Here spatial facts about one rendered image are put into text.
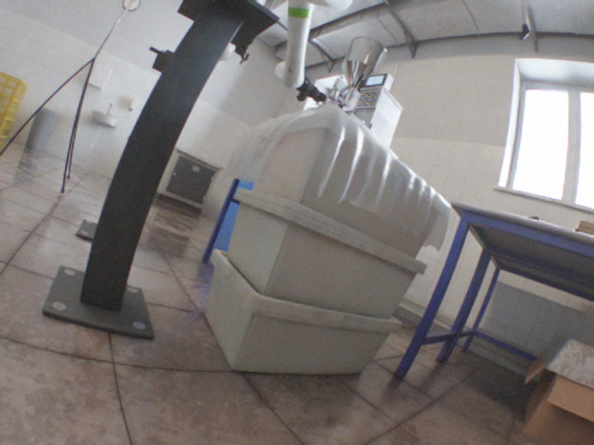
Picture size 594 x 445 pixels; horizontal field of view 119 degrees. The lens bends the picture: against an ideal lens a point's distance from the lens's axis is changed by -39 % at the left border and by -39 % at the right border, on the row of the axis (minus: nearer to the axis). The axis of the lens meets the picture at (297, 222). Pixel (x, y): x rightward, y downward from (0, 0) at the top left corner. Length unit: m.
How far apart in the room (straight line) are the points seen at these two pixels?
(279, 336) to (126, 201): 0.51
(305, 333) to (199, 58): 0.78
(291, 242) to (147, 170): 0.39
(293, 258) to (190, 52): 0.58
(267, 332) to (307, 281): 0.16
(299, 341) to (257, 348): 0.12
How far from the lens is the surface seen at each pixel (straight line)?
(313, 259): 0.70
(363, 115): 1.71
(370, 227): 0.81
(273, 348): 0.77
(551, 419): 1.33
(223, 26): 0.85
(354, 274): 0.81
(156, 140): 0.73
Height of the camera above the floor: 0.41
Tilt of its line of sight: 1 degrees up
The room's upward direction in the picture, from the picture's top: 22 degrees clockwise
